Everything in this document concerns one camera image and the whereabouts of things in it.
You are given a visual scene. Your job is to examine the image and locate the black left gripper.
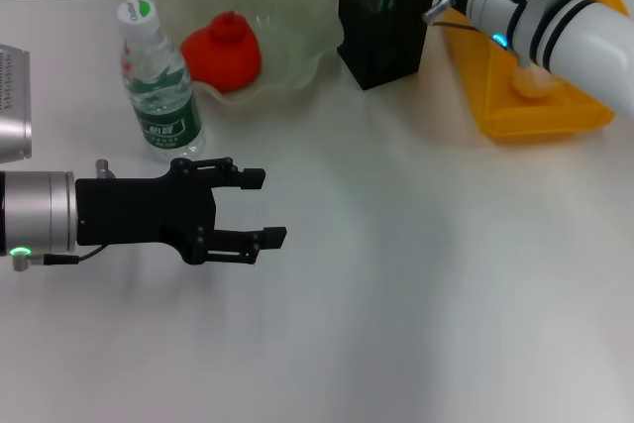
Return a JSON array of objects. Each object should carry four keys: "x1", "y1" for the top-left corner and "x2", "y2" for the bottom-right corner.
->
[{"x1": 74, "y1": 157, "x2": 288, "y2": 266}]

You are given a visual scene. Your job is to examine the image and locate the clear water bottle green label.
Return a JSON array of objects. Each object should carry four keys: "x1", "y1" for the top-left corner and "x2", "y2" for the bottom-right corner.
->
[{"x1": 117, "y1": 0, "x2": 206, "y2": 164}]

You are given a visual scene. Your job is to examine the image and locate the red toy orange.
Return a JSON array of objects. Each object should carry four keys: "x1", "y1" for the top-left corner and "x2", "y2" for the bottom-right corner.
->
[{"x1": 179, "y1": 10, "x2": 263, "y2": 93}]

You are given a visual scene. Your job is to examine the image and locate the white paper ball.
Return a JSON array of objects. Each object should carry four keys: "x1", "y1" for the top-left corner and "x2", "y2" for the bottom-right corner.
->
[{"x1": 512, "y1": 64, "x2": 562, "y2": 98}]

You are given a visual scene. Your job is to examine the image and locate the black mesh pen holder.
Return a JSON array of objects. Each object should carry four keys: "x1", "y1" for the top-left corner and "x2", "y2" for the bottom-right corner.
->
[{"x1": 336, "y1": 0, "x2": 431, "y2": 92}]

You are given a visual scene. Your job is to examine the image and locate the pale green glass fruit bowl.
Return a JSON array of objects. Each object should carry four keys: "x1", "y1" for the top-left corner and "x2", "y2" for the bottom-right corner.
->
[{"x1": 157, "y1": 0, "x2": 346, "y2": 108}]

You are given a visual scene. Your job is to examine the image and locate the yellow plastic bin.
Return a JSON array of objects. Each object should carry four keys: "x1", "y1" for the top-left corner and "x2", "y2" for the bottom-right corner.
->
[{"x1": 443, "y1": 0, "x2": 625, "y2": 146}]

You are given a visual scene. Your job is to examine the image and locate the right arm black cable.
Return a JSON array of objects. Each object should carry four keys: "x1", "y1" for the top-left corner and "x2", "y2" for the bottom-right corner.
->
[{"x1": 421, "y1": 0, "x2": 489, "y2": 34}]

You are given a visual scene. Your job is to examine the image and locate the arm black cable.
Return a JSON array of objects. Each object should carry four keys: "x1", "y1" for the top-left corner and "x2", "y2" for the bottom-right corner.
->
[
  {"x1": 421, "y1": 0, "x2": 489, "y2": 34},
  {"x1": 12, "y1": 243, "x2": 109, "y2": 271}
]

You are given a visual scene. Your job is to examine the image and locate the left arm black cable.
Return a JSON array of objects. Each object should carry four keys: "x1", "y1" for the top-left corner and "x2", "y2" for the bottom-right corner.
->
[{"x1": 12, "y1": 243, "x2": 109, "y2": 271}]

